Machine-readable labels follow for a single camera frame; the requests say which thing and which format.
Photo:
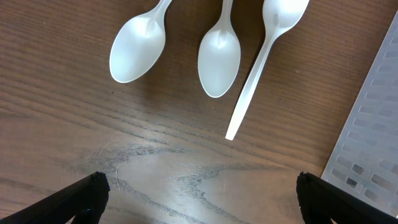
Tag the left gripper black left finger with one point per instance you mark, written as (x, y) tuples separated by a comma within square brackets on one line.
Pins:
[(82, 202)]

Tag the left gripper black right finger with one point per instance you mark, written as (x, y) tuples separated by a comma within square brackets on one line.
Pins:
[(323, 203)]

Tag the white plastic spoon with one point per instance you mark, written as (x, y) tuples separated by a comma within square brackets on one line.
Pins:
[(219, 55), (279, 16), (138, 44)]

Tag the clear plastic basket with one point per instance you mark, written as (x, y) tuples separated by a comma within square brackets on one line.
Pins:
[(364, 160)]

